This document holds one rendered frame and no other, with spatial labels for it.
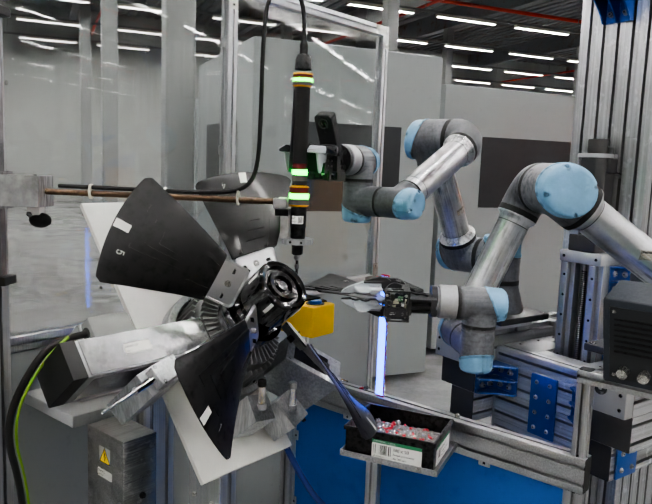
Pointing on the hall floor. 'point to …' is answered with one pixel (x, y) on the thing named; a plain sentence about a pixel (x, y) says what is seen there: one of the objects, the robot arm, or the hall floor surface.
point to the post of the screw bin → (372, 483)
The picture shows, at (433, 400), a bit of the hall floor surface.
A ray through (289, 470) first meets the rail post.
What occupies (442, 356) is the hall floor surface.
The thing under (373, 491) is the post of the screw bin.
